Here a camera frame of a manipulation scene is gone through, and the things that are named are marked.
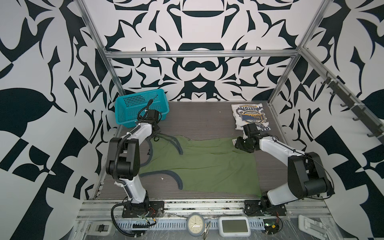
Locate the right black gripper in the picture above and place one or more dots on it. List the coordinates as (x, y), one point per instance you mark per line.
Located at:
(238, 144)

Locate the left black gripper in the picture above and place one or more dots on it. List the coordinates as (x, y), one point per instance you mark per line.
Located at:
(159, 130)

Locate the teal plastic basket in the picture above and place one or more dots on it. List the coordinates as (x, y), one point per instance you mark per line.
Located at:
(127, 107)

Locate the white tank top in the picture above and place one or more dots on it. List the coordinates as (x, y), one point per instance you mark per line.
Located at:
(250, 114)

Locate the green tank top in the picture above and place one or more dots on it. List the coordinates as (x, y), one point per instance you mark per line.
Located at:
(203, 166)

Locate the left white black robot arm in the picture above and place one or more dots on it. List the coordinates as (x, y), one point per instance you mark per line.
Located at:
(123, 159)

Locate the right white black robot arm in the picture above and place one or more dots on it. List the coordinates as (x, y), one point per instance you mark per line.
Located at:
(306, 177)

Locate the small green circuit board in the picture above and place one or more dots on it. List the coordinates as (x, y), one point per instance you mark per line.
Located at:
(272, 226)

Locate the white digital display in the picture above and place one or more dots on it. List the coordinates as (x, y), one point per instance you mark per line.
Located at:
(234, 226)

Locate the round analog clock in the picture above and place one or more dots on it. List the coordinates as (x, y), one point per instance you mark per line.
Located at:
(196, 224)

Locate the white plastic stand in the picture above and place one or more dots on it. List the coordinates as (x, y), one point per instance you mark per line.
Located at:
(311, 227)

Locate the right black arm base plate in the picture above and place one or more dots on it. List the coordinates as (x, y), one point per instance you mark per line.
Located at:
(257, 208)

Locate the horizontal aluminium frame bar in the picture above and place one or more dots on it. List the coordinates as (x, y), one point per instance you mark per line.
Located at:
(200, 54)

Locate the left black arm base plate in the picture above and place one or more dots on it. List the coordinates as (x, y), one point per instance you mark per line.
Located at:
(151, 209)

